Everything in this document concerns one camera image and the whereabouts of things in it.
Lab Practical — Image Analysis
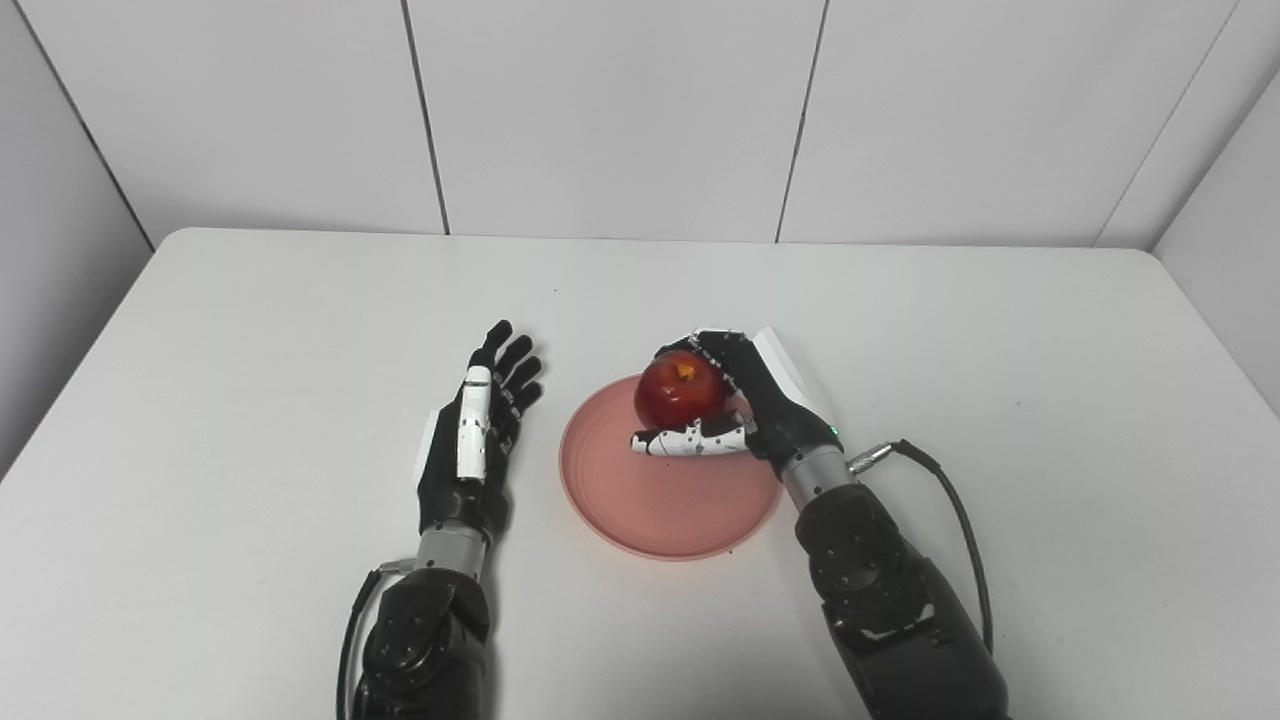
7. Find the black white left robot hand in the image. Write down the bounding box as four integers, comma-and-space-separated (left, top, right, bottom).
416, 320, 545, 546

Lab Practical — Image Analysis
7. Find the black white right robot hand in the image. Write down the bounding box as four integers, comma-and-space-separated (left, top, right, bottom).
630, 326, 843, 476

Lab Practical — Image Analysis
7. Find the red apple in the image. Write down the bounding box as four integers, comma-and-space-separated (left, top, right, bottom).
634, 350, 726, 431

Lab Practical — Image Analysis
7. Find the pink round plate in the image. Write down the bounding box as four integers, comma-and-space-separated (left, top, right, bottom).
559, 372, 784, 561

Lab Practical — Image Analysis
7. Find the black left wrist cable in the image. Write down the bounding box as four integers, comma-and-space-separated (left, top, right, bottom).
336, 558, 416, 720

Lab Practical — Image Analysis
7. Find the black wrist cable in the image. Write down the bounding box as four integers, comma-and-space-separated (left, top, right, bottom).
848, 438, 996, 656
336, 558, 416, 720

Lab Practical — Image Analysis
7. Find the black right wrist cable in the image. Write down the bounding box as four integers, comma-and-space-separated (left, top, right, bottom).
848, 438, 996, 656

